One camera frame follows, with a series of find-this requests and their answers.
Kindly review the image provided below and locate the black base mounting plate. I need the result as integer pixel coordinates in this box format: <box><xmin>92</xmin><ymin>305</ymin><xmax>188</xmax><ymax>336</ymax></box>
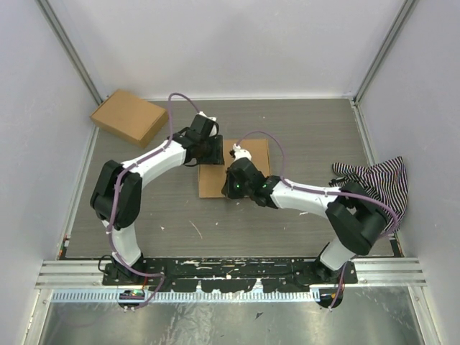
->
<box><xmin>98</xmin><ymin>257</ymin><xmax>358</xmax><ymax>293</ymax></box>

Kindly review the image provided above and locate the aluminium frame post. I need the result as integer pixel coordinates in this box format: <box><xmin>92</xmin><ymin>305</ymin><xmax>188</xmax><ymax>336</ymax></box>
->
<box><xmin>35</xmin><ymin>0</ymin><xmax>106</xmax><ymax>106</ymax></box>
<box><xmin>352</xmin><ymin>0</ymin><xmax>420</xmax><ymax>106</ymax></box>

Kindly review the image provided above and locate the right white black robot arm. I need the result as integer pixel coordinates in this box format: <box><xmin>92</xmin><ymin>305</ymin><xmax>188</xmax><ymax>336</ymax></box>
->
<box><xmin>222</xmin><ymin>157</ymin><xmax>389</xmax><ymax>284</ymax></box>

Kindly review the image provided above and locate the left aluminium frame post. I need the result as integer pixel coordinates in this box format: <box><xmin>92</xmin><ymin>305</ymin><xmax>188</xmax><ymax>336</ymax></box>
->
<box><xmin>35</xmin><ymin>0</ymin><xmax>106</xmax><ymax>106</ymax></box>

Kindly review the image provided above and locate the purple striped cloth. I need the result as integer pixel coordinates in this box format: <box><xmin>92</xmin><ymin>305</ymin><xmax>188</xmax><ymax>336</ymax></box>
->
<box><xmin>329</xmin><ymin>156</ymin><xmax>409</xmax><ymax>234</ymax></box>

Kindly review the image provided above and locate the perforated cable duct strip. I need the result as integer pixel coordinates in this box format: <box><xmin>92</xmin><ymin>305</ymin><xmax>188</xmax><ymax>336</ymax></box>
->
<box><xmin>50</xmin><ymin>289</ymin><xmax>320</xmax><ymax>304</ymax></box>

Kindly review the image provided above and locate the right aluminium frame post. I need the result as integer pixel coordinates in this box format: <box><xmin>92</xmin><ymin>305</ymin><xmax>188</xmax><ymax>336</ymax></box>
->
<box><xmin>352</xmin><ymin>0</ymin><xmax>420</xmax><ymax>106</ymax></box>

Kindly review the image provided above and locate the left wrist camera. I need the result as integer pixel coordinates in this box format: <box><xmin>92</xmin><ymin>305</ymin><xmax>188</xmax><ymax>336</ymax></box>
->
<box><xmin>186</xmin><ymin>111</ymin><xmax>219</xmax><ymax>142</ymax></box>

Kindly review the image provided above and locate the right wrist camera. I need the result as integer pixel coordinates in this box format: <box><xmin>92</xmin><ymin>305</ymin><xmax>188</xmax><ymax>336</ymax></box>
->
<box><xmin>229</xmin><ymin>143</ymin><xmax>252</xmax><ymax>161</ymax></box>

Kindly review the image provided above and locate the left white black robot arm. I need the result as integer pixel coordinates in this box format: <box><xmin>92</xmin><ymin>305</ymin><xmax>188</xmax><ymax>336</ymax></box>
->
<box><xmin>90</xmin><ymin>133</ymin><xmax>224</xmax><ymax>285</ymax></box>

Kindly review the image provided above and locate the folded closed cardboard box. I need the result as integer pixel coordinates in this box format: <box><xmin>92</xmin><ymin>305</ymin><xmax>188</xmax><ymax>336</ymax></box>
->
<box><xmin>90</xmin><ymin>89</ymin><xmax>168</xmax><ymax>148</ymax></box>

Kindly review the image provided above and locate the cardboard box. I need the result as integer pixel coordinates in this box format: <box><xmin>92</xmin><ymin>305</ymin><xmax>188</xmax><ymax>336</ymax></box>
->
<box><xmin>198</xmin><ymin>139</ymin><xmax>271</xmax><ymax>198</ymax></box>
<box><xmin>90</xmin><ymin>89</ymin><xmax>168</xmax><ymax>148</ymax></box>

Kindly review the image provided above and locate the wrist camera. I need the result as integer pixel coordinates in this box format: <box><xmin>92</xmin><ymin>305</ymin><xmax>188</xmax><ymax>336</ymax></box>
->
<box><xmin>229</xmin><ymin>143</ymin><xmax>252</xmax><ymax>161</ymax></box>
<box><xmin>186</xmin><ymin>111</ymin><xmax>219</xmax><ymax>142</ymax></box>

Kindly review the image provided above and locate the aluminium rail front beam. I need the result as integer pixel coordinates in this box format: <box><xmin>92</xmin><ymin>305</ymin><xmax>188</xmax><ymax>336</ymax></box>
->
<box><xmin>36</xmin><ymin>257</ymin><xmax>426</xmax><ymax>288</ymax></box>

